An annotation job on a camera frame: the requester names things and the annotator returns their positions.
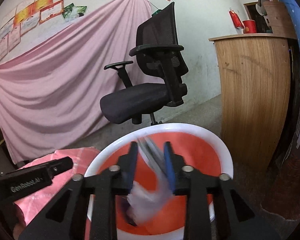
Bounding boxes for crushed silver red wrapper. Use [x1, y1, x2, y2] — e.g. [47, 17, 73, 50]
[125, 137, 172, 226]

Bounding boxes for pink checkered tablecloth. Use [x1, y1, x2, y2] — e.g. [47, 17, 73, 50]
[16, 147, 100, 225]

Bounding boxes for red and white basin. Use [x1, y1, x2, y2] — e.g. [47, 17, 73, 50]
[85, 123, 234, 239]

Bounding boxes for pink hanging sheet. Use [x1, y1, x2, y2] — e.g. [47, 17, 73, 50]
[0, 0, 152, 163]

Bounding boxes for wooden cabinet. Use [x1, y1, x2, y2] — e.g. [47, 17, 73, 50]
[208, 32, 298, 173]

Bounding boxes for black office chair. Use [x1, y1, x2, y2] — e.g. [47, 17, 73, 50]
[100, 2, 189, 125]

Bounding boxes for red cup on cabinet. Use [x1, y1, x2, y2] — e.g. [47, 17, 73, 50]
[243, 20, 257, 34]

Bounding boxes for red hanging ornament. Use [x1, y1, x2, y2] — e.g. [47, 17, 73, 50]
[229, 8, 244, 29]

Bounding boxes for wall certificates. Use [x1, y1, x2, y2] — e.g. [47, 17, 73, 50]
[0, 0, 74, 61]

